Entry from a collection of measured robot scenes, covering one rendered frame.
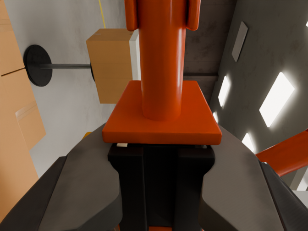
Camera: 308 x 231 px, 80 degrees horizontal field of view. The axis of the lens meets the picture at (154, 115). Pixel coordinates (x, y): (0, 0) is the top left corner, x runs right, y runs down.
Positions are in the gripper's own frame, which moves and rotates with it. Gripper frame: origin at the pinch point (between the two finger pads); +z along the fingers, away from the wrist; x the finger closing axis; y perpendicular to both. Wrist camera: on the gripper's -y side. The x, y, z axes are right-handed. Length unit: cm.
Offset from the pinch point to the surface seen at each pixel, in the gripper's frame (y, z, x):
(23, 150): 18.6, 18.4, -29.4
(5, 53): 8, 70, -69
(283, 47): 60, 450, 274
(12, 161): 18.7, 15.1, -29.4
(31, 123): 44, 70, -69
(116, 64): 30, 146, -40
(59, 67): 37, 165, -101
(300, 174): 182, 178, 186
